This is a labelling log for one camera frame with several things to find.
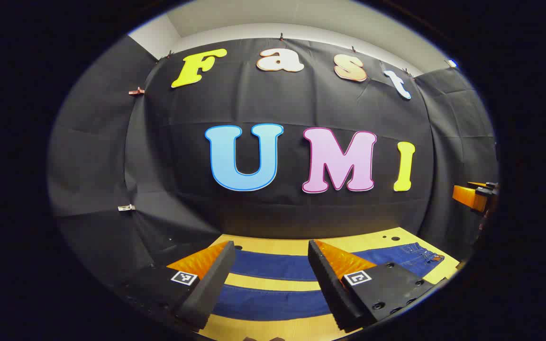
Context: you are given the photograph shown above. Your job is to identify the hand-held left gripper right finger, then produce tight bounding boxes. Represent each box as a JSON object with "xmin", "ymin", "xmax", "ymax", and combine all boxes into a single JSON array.
[{"xmin": 307, "ymin": 239, "xmax": 438, "ymax": 333}]

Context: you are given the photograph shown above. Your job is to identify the blue denim jeans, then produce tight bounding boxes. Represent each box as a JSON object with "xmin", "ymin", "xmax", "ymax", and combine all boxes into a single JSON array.
[{"xmin": 211, "ymin": 242, "xmax": 445, "ymax": 322}]

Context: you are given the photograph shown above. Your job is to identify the black backdrop cloth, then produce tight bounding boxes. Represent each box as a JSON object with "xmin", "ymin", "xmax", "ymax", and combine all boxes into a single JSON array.
[{"xmin": 48, "ymin": 34, "xmax": 500, "ymax": 289}]

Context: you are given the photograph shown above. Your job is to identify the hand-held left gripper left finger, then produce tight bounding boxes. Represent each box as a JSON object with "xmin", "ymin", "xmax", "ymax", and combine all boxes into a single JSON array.
[{"xmin": 114, "ymin": 241, "xmax": 237, "ymax": 331}]

